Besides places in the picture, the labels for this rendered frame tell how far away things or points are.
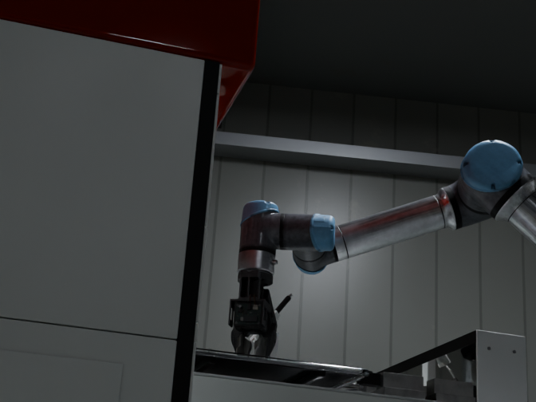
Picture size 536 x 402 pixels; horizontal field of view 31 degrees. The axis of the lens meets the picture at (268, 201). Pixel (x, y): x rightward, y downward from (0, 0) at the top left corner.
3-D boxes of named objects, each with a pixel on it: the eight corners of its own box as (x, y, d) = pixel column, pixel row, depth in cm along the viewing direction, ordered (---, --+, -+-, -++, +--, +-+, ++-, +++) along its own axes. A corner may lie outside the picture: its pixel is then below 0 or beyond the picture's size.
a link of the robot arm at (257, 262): (243, 261, 205) (281, 261, 203) (242, 282, 203) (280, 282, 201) (234, 250, 198) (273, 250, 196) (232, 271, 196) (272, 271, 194)
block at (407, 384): (383, 387, 177) (383, 370, 178) (376, 389, 180) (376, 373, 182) (423, 392, 179) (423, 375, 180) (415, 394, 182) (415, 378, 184)
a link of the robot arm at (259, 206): (281, 199, 200) (239, 197, 201) (277, 250, 196) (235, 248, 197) (284, 212, 207) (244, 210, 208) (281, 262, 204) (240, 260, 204)
